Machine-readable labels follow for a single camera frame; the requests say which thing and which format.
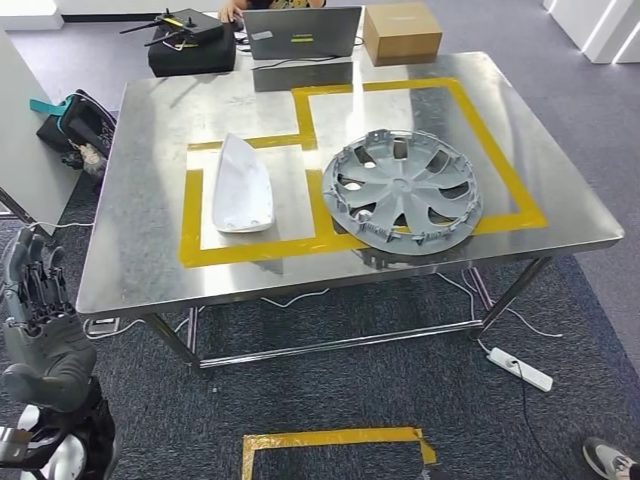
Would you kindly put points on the yellow floor tape square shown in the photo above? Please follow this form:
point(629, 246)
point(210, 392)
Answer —
point(330, 438)

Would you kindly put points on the long white power strip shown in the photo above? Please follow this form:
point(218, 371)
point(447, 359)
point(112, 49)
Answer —
point(520, 370)

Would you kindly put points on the stainless steel workbench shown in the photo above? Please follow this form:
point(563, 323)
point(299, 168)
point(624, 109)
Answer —
point(150, 166)

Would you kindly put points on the white lit plinth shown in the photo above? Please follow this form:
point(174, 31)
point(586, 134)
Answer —
point(595, 30)
point(30, 13)

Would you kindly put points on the white partition panel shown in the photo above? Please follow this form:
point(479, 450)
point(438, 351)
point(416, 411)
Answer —
point(25, 132)

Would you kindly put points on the black carry case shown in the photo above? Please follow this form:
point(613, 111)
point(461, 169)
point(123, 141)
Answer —
point(190, 60)

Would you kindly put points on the grey laptop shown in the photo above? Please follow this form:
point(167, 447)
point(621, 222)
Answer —
point(300, 33)

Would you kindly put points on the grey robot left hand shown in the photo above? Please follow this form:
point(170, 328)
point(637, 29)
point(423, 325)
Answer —
point(50, 351)

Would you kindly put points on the black and teal backpack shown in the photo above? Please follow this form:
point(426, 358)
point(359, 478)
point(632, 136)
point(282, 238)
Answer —
point(80, 132)

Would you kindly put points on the standing person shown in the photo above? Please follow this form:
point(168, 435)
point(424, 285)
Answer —
point(607, 460)

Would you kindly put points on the silver wheel hubcap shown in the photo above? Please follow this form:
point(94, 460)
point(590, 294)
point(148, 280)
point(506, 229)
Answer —
point(404, 192)

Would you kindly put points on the metal floor socket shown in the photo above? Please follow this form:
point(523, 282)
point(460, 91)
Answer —
point(103, 325)

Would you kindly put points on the black robot right foot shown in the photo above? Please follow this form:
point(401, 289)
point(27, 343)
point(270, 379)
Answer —
point(432, 474)

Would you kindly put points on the white curved body part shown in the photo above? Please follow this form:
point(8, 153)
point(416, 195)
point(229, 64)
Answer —
point(242, 185)

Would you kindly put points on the brown cardboard box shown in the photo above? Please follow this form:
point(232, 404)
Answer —
point(400, 33)

